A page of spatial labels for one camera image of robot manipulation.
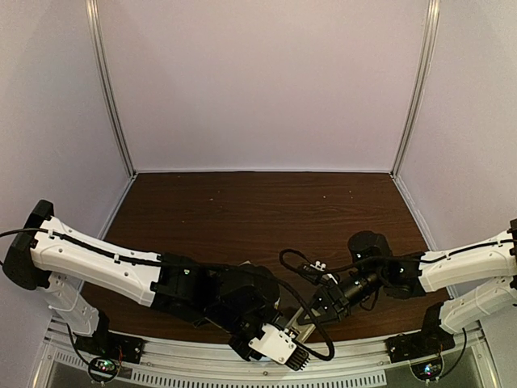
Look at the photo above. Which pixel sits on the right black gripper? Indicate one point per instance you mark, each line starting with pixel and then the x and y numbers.
pixel 332 302

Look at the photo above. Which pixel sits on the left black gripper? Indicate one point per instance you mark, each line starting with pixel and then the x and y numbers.
pixel 244 353

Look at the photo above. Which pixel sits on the white remote control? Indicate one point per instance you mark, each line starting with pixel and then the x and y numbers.
pixel 297 332

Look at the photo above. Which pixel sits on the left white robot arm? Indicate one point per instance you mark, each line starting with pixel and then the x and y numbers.
pixel 241 300

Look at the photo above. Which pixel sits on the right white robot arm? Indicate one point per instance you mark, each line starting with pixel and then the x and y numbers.
pixel 421 273

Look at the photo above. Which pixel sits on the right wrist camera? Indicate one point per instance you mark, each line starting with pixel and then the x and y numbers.
pixel 315 274

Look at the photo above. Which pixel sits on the white slotted cable duct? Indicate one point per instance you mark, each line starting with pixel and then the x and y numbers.
pixel 68 371

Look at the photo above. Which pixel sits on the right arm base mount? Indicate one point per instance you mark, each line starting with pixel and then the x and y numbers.
pixel 406 347

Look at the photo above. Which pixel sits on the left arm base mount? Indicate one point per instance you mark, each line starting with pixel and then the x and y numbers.
pixel 111 345

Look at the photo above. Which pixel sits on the aluminium front rail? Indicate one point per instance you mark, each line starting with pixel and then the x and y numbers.
pixel 475 367

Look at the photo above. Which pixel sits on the left aluminium corner post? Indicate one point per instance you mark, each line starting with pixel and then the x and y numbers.
pixel 94 23

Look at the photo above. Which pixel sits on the aluminium corner post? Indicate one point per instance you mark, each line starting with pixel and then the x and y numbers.
pixel 430 32
pixel 94 23

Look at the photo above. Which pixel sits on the right aluminium corner post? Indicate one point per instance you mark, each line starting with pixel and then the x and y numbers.
pixel 430 32

